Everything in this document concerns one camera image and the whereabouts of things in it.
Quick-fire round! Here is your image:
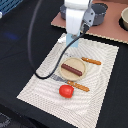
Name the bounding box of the brown toy sausage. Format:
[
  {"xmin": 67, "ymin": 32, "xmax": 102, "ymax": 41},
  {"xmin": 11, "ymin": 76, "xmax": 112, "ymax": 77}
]
[{"xmin": 61, "ymin": 64, "xmax": 82, "ymax": 76}]

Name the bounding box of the red toy tomato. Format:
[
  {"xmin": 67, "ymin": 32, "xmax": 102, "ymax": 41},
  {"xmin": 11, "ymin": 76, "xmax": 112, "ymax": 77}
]
[{"xmin": 59, "ymin": 85, "xmax": 74, "ymax": 98}]

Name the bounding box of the white toy fish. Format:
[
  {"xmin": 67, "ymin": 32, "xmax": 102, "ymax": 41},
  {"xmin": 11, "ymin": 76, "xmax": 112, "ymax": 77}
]
[{"xmin": 58, "ymin": 36, "xmax": 66, "ymax": 43}]

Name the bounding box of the small toy milk carton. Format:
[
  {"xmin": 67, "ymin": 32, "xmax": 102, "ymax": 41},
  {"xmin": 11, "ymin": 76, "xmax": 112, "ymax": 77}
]
[{"xmin": 66, "ymin": 33, "xmax": 79, "ymax": 48}]

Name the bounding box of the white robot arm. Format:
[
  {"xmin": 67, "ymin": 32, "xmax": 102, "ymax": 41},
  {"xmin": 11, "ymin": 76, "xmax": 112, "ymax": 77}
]
[{"xmin": 64, "ymin": 0, "xmax": 93, "ymax": 35}]

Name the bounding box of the round wooden plate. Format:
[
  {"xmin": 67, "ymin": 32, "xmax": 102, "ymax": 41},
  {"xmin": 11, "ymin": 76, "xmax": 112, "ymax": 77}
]
[{"xmin": 59, "ymin": 57, "xmax": 87, "ymax": 81}]

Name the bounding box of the beige woven placemat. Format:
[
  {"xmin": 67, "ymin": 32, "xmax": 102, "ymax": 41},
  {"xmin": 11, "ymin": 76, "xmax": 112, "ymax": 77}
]
[{"xmin": 17, "ymin": 38, "xmax": 118, "ymax": 128}]

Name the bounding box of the small grey pot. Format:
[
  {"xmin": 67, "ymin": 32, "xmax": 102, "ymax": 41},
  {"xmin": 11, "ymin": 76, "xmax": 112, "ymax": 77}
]
[{"xmin": 60, "ymin": 5, "xmax": 66, "ymax": 20}]

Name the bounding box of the large grey pot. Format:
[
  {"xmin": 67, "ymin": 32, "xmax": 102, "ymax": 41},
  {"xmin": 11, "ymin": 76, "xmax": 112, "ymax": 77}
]
[{"xmin": 91, "ymin": 3, "xmax": 108, "ymax": 26}]

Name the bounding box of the beige bowl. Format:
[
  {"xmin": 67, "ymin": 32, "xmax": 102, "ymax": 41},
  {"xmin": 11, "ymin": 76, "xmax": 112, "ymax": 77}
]
[{"xmin": 121, "ymin": 7, "xmax": 128, "ymax": 30}]

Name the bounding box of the blue basket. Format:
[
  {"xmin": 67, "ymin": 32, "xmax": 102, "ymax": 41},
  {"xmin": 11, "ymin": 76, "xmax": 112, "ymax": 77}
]
[{"xmin": 0, "ymin": 0, "xmax": 23, "ymax": 15}]

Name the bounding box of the wooden handled fork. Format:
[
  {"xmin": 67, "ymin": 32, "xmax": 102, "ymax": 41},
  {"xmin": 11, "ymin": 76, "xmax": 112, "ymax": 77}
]
[{"xmin": 50, "ymin": 74, "xmax": 90, "ymax": 92}]

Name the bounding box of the wooden handled knife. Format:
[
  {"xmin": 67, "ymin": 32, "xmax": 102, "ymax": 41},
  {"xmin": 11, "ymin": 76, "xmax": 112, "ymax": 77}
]
[{"xmin": 81, "ymin": 57, "xmax": 102, "ymax": 65}]

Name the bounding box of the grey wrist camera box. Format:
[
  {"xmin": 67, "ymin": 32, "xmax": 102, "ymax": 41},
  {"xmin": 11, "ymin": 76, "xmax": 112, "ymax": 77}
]
[{"xmin": 81, "ymin": 8, "xmax": 95, "ymax": 33}]

